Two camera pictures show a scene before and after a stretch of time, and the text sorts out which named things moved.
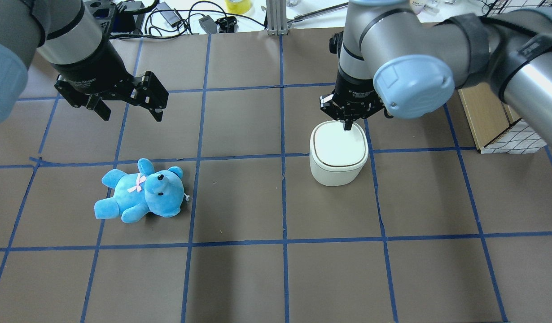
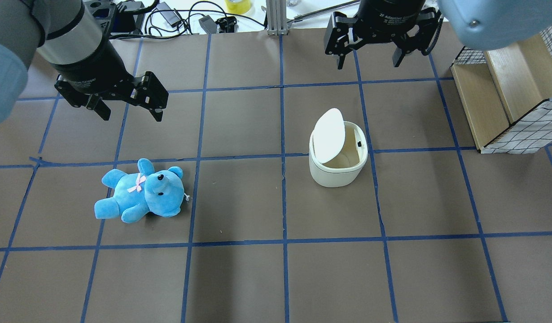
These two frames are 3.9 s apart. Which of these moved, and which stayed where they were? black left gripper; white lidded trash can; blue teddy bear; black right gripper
Moved: black right gripper
Stayed: blue teddy bear; white lidded trash can; black left gripper
